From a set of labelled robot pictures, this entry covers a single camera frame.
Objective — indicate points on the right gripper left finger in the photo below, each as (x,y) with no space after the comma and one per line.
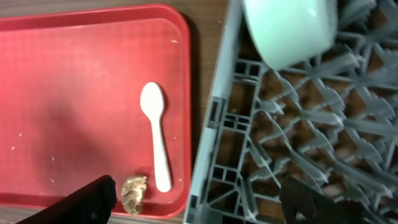
(91,204)

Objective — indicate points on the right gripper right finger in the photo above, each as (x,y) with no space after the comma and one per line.
(301,204)

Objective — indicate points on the brown food scrap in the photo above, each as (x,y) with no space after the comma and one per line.
(132,194)

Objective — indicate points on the white plastic spoon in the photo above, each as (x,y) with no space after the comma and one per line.
(152,105)

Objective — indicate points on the green bowl with rice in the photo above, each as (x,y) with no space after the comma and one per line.
(286,32)

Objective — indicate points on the grey dishwasher rack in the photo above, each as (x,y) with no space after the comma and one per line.
(329,121)

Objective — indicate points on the red serving tray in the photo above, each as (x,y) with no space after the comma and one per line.
(70,113)

